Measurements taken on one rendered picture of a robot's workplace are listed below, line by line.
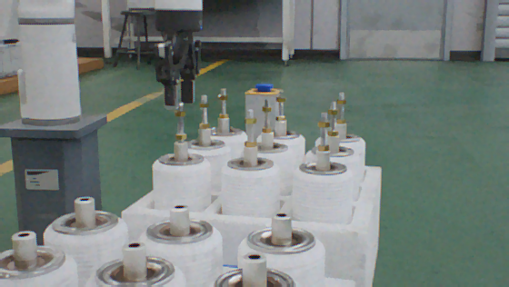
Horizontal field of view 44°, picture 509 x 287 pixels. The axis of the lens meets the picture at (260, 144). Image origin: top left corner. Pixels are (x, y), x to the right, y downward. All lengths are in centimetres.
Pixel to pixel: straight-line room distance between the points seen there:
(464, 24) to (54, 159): 524
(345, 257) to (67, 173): 50
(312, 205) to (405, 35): 509
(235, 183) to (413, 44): 511
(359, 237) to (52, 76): 58
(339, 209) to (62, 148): 48
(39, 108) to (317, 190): 50
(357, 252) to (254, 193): 18
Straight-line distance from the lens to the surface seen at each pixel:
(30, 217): 117
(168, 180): 101
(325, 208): 96
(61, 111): 113
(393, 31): 599
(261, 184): 97
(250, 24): 603
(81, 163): 113
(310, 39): 599
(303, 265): 66
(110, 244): 74
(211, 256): 70
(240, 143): 123
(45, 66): 112
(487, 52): 603
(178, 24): 98
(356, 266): 95
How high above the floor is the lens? 50
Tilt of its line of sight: 13 degrees down
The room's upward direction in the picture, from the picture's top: straight up
